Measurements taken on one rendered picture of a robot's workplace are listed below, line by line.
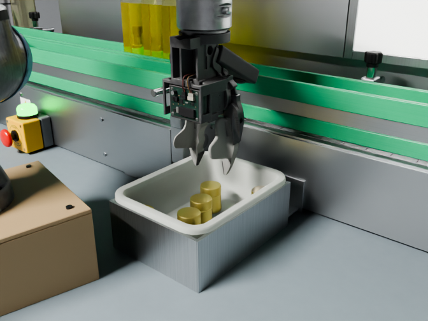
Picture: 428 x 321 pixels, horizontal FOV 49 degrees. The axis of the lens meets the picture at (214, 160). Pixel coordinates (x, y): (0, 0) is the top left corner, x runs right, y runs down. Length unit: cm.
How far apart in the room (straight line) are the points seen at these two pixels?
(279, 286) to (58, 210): 30
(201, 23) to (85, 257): 34
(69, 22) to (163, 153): 77
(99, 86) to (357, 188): 53
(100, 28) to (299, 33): 65
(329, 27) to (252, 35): 17
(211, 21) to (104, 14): 79
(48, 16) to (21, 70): 272
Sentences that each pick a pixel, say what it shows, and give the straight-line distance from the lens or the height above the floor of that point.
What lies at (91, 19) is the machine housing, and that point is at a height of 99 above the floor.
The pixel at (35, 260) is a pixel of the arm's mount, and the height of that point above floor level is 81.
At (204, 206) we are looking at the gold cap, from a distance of 70.
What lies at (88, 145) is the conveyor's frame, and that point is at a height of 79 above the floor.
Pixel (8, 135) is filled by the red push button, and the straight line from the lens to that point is 110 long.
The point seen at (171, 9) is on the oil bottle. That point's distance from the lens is 95.
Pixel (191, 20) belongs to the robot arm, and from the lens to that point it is 63.
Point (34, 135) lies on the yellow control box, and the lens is 111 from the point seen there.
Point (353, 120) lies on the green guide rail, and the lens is 75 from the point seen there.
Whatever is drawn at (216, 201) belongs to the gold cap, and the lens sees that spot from 75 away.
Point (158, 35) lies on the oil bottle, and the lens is 98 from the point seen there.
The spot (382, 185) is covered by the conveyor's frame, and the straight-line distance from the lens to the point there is 74.
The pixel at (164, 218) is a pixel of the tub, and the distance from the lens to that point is 61.
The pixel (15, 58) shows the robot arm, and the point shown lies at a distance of 76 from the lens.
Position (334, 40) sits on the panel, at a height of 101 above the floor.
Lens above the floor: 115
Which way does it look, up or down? 23 degrees down
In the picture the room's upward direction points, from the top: straight up
